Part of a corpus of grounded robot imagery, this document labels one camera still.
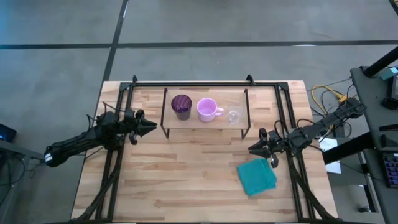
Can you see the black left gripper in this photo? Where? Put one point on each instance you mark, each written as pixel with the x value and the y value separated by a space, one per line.
pixel 134 127

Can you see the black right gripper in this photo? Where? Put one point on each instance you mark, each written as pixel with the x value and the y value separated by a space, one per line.
pixel 273 146

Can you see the purple translucent tumbler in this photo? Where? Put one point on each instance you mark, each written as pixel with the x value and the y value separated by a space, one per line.
pixel 182 107

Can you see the clear glass cup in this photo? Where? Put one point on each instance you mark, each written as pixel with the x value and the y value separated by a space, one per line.
pixel 234 114

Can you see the pink plastic mug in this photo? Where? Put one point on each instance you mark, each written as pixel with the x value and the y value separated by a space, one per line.
pixel 207 109

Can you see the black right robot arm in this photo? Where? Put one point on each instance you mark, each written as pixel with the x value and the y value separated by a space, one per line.
pixel 317 129

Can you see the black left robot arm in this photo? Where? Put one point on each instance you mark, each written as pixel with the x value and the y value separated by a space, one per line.
pixel 84 140

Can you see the wooden shelf with black legs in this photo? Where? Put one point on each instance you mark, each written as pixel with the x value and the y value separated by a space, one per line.
pixel 192 124

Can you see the teal folded cloth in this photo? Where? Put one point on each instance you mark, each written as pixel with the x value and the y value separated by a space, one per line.
pixel 256 177

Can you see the white paper sheet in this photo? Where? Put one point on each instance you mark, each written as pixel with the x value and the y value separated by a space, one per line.
pixel 329 146

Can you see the grey side desk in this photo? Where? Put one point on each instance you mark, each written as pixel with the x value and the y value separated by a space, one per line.
pixel 373 102

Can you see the dark keyboard with blue keys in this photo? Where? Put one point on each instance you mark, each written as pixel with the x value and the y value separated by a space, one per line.
pixel 391 169

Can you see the black device with blue light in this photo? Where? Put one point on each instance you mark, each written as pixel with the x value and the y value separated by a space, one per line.
pixel 6 133

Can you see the black diagonal pole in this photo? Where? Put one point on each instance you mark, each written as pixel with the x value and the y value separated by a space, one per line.
pixel 382 62

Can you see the black metal rig frame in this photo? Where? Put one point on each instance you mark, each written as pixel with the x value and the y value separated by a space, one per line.
pixel 205 84

